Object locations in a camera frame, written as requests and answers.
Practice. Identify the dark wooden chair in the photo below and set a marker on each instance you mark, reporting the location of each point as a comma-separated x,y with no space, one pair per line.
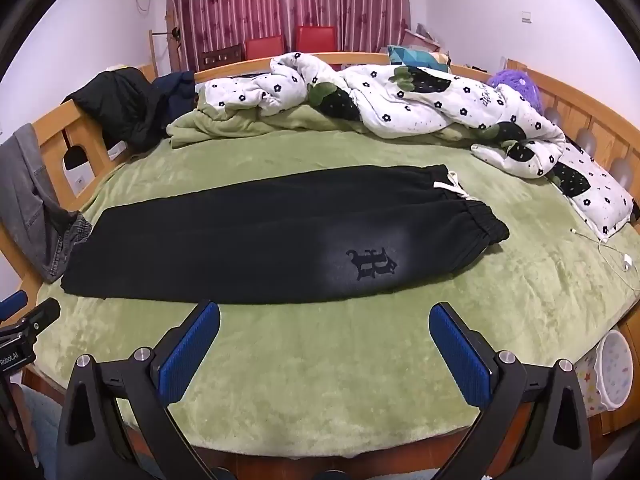
220,56

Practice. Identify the black jacket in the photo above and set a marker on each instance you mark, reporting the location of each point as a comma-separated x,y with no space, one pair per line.
115,105

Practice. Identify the white floral quilt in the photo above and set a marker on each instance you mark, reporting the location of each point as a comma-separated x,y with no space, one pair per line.
380,90

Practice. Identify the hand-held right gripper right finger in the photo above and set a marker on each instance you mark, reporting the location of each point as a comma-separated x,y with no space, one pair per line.
457,352

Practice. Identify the white floral pillow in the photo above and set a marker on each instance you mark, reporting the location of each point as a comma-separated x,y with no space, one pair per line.
595,195

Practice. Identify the white plastic bucket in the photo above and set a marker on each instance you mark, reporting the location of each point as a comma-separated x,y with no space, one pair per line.
616,367

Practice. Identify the grey garment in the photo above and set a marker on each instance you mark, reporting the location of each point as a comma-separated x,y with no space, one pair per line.
25,195

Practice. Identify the teal patterned cushion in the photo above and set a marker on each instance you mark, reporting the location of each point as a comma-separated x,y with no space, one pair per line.
417,57

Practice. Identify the green fleece blanket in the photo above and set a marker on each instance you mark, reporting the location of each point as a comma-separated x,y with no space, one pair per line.
350,360

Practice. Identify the wooden clothes rack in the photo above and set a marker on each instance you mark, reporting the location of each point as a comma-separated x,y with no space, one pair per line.
152,52

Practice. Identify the red chair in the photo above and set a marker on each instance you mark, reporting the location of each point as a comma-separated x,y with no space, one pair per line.
315,39
264,47

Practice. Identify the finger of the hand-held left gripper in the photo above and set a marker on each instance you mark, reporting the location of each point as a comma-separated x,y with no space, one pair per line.
12,305
42,315

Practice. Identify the navy garment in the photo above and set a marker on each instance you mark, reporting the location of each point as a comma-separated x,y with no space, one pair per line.
175,95

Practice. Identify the wooden bed frame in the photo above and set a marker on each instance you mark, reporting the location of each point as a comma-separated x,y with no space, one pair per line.
575,105

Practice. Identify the maroon floral curtain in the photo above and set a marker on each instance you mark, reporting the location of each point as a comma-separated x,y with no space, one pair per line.
235,5

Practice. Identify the pink cardboard box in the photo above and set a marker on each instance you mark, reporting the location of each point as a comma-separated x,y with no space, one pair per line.
422,40

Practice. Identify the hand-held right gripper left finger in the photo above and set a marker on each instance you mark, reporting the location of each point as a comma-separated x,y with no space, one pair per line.
192,345

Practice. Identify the black pants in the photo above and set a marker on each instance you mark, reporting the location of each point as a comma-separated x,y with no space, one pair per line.
250,240

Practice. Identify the purple plush toy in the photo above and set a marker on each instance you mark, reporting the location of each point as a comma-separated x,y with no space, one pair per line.
517,87

